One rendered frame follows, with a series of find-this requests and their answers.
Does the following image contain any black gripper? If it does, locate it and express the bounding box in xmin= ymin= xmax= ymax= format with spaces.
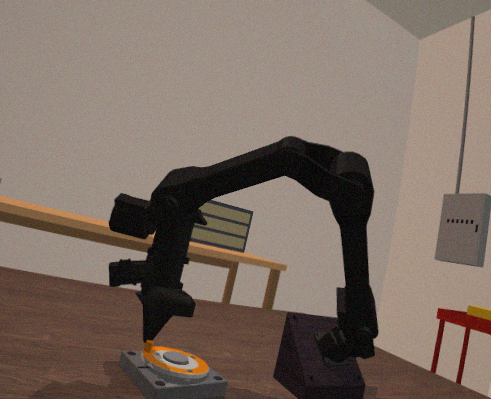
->
xmin=136 ymin=242 xmax=196 ymax=343

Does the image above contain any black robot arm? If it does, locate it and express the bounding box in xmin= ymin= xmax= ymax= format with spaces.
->
xmin=109 ymin=136 xmax=379 ymax=367

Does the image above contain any orange round plate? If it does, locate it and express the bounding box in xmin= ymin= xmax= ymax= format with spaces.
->
xmin=140 ymin=339 xmax=209 ymax=379

